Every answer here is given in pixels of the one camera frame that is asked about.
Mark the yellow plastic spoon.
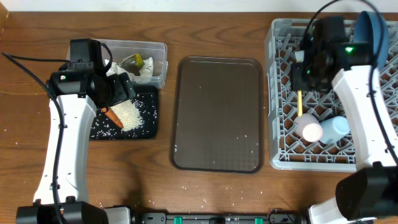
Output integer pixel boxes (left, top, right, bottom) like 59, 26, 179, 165
297, 90, 303, 117

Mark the orange carrot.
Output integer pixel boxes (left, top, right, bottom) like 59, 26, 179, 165
101, 107, 124, 129

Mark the green snack wrapper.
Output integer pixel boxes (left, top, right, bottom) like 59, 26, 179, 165
118, 54, 144, 76

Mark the white paper ball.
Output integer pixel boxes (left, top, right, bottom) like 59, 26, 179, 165
136, 57, 154, 84

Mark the pink cup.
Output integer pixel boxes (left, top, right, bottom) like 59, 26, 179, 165
294, 113, 323, 142

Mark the light blue cup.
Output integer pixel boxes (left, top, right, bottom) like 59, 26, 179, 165
320, 116, 350, 144

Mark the dark blue plate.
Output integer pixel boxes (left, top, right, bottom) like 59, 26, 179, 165
353, 11, 389, 71

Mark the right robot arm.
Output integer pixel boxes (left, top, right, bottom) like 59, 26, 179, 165
289, 11, 397, 223

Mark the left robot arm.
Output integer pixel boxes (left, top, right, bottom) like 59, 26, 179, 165
16, 39, 136, 223

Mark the grey dishwasher rack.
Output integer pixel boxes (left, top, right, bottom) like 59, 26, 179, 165
265, 19, 397, 172

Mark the pile of white rice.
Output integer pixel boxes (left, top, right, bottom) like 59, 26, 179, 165
111, 100, 144, 132

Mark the black tray bin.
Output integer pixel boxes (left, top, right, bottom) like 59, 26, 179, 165
90, 85, 159, 140

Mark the brown serving tray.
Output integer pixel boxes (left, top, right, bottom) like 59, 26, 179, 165
170, 56, 264, 174

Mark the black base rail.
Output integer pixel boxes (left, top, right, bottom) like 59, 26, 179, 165
131, 208, 310, 224

